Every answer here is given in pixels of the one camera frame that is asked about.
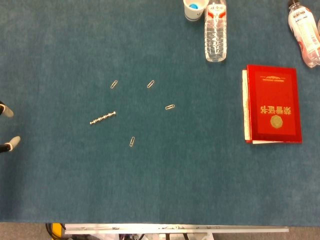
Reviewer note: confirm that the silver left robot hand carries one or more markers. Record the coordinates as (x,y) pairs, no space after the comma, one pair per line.
(7,112)

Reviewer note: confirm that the red certificate book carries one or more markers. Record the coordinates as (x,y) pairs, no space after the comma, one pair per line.
(275,100)

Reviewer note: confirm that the pink drink bottle white label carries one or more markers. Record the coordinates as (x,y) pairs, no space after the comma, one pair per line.
(303,30)

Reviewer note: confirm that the blue tablecloth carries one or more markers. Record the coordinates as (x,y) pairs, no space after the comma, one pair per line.
(160,175)

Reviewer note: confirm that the silver bead chain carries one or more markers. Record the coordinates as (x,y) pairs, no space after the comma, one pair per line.
(102,118)

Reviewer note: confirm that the paperclip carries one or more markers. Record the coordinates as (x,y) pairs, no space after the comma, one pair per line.
(150,84)
(170,107)
(114,84)
(132,141)

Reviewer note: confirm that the blue bottle cap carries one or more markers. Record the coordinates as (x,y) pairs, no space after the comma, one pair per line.
(194,6)

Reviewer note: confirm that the clear water bottle red label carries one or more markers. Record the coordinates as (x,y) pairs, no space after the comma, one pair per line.
(215,35)

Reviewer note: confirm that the white paper cup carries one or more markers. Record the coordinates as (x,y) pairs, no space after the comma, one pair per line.
(193,14)

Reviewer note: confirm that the aluminium table rail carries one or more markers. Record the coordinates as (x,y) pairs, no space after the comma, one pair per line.
(175,228)

